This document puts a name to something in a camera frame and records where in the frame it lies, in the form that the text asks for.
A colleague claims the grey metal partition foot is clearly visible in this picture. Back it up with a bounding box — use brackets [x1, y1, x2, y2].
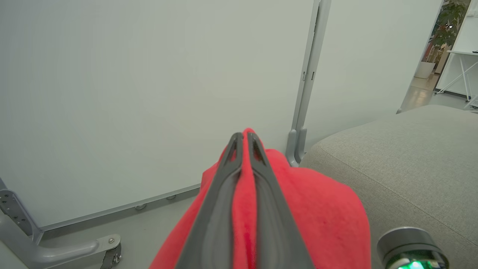
[0, 215, 122, 269]

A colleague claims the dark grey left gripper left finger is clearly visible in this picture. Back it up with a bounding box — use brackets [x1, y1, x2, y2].
[176, 132, 243, 269]

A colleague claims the red fleece garment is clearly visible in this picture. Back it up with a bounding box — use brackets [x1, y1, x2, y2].
[149, 128, 372, 269]

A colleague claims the grey fabric sofa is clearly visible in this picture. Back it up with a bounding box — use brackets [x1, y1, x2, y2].
[301, 105, 478, 269]

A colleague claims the green potted plant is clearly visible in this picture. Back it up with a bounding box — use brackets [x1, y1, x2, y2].
[429, 0, 472, 63]

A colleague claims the black caster wheel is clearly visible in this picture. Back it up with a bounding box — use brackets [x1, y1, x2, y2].
[100, 245, 122, 269]

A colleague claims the grey metal partition bottom rail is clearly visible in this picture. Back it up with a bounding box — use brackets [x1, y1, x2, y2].
[37, 183, 202, 233]

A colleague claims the white planter pot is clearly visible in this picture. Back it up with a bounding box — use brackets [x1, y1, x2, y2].
[415, 61, 436, 79]

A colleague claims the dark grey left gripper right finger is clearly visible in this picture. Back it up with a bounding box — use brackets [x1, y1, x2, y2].
[247, 132, 315, 269]

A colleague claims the white table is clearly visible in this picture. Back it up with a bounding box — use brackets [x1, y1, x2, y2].
[434, 50, 478, 103]

